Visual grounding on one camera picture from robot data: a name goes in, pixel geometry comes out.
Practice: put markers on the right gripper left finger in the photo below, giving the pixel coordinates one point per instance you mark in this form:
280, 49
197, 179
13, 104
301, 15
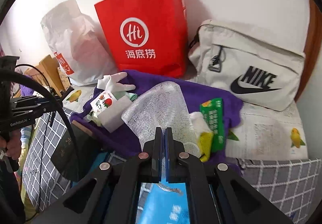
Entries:
152, 166

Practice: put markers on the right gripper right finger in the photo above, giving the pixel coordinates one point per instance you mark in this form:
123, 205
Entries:
175, 172

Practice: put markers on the yellow black pouch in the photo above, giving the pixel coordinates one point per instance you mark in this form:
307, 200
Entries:
204, 143

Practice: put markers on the clear bubble wrap bag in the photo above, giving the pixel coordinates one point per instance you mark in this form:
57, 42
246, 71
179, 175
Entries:
162, 106

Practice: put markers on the white sponge block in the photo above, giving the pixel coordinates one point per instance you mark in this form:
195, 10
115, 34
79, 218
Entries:
110, 117

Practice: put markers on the green wet wipes packet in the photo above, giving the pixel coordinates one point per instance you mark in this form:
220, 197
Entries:
212, 112

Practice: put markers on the green tissue pack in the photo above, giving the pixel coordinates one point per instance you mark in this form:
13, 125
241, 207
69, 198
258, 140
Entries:
103, 101

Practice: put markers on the white tissue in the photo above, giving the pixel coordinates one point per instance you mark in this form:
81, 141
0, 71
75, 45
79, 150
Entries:
199, 125

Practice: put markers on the person left hand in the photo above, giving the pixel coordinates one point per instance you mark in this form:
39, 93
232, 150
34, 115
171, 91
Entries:
13, 145

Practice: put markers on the blue tissue box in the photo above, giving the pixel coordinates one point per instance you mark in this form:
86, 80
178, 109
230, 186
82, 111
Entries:
162, 203

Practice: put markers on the wooden chair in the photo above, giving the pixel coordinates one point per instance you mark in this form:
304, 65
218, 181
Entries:
47, 74

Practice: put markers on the purple towel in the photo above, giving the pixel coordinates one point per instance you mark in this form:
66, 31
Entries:
125, 142

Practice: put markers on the dark green tea tin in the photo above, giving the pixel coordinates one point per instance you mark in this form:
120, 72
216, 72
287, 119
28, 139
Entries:
64, 158

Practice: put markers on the white Miniso plastic bag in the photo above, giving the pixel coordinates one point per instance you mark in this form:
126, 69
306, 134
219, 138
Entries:
72, 39

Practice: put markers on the newspaper with mango print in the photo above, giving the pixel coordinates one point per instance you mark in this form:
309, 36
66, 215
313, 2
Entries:
263, 134

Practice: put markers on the grey checkered tablecloth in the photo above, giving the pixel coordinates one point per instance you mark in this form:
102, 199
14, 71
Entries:
289, 185

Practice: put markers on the grey Nike pouch bag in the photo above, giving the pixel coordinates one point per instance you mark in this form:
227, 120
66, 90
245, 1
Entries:
237, 57

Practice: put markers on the red Haidilao paper bag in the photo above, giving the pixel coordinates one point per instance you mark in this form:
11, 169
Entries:
149, 36

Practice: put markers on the brown wooden door frame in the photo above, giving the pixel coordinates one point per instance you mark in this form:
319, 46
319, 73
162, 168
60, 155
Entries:
312, 47

